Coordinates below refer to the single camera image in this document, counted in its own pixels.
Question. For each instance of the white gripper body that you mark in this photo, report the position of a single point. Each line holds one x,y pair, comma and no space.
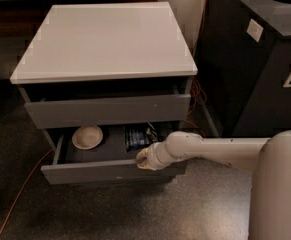
152,157

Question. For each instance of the blue chip bag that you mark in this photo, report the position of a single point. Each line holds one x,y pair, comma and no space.
139,136

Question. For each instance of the grey drawer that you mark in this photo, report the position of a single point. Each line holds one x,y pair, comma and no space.
109,111
110,162

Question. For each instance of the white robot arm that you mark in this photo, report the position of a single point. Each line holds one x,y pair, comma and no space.
268,159

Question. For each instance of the grey three-drawer cabinet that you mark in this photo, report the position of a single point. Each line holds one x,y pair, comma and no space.
93,51

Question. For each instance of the grey top drawer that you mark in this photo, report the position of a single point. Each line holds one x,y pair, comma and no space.
109,111

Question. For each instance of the white bowl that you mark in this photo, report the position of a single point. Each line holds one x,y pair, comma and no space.
88,137

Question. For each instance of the black trash bin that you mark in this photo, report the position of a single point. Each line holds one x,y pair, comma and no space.
243,79

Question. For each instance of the white label on bin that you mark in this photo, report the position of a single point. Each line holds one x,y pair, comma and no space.
254,30

